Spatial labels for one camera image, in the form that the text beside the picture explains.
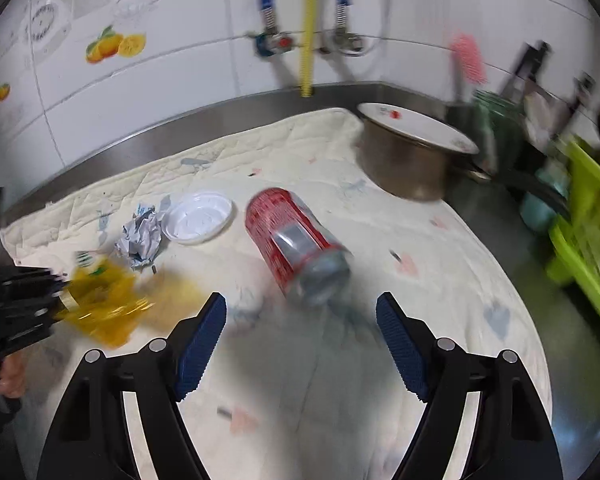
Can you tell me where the person's left hand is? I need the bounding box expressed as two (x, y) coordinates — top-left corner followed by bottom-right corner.
(0, 350), (29, 400)

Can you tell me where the teal cup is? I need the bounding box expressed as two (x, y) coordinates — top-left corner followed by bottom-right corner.
(520, 167), (568, 233)

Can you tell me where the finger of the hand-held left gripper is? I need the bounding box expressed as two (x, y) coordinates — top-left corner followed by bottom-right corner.
(0, 307), (63, 358)
(0, 266), (71, 308)

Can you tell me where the white plastic lid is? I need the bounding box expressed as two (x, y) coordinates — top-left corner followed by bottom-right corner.
(161, 191), (234, 246)

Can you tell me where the metal water valve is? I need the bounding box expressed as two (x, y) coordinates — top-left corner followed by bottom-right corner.
(325, 30), (366, 57)
(252, 30), (297, 57)

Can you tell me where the black handled knife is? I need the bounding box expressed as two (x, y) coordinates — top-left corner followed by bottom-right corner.
(500, 41), (551, 98)
(575, 72), (597, 111)

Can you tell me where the white spatula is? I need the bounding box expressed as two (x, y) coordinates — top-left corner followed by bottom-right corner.
(522, 92), (556, 146)

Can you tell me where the green glass jar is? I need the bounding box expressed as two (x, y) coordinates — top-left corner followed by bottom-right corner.
(472, 90), (526, 171)

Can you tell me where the yellow gas hose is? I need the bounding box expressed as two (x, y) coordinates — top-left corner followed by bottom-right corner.
(300, 0), (317, 97)

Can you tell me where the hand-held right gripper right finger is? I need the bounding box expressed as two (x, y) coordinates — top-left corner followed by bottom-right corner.
(376, 292), (565, 480)

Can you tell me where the metal pot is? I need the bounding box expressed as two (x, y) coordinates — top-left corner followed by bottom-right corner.
(356, 110), (492, 202)

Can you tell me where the red drink can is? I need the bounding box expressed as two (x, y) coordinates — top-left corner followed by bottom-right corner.
(245, 187), (353, 308)

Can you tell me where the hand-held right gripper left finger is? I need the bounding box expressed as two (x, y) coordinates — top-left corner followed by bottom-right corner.
(36, 291), (228, 480)

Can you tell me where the crumpled paper ball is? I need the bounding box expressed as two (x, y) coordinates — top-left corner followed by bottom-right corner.
(115, 205), (163, 272)

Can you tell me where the quilted printed mat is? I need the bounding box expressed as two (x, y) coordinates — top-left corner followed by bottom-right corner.
(0, 107), (551, 480)

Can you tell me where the green dish rack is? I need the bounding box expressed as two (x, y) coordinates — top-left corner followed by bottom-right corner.
(547, 135), (600, 341)

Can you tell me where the yellow plastic wrapper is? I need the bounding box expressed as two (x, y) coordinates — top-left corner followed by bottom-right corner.
(54, 251), (208, 350)

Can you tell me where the white floral plate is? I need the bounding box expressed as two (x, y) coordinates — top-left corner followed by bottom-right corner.
(357, 102), (481, 156)

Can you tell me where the black pan handle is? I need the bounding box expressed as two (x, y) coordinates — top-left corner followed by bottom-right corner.
(500, 167), (571, 211)

